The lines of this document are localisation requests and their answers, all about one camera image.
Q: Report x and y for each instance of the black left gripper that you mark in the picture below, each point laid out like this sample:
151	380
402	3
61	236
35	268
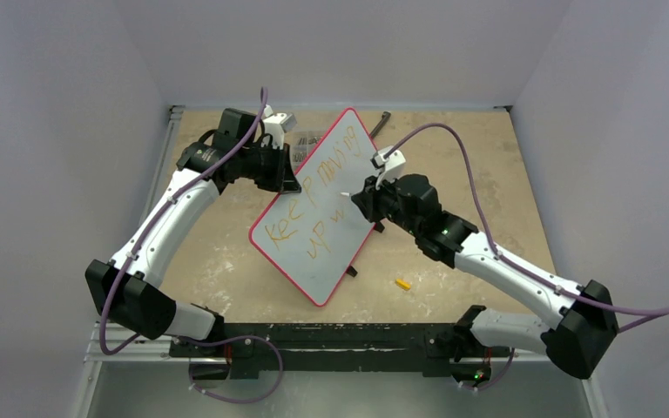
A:
282	179

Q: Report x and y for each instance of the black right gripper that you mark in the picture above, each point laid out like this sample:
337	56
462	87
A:
373	203

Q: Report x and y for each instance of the pink framed whiteboard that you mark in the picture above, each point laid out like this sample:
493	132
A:
312	236

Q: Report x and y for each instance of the yellow marker cap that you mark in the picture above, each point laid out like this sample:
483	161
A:
403	284

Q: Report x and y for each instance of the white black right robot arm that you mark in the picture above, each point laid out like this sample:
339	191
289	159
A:
568	322

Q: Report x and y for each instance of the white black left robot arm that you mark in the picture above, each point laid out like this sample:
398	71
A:
125	288

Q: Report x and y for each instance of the clear plastic screw box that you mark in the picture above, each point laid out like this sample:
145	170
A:
311	126

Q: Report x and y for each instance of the black metal rod tool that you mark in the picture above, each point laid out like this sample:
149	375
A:
385	117

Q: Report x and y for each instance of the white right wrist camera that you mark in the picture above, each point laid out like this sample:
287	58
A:
389	163

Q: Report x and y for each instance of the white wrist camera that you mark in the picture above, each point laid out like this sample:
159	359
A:
276	126
389	163

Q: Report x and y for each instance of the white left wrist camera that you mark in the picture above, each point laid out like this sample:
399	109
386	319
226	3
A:
276	126

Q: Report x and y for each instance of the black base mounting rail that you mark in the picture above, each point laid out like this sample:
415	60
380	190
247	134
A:
429	349

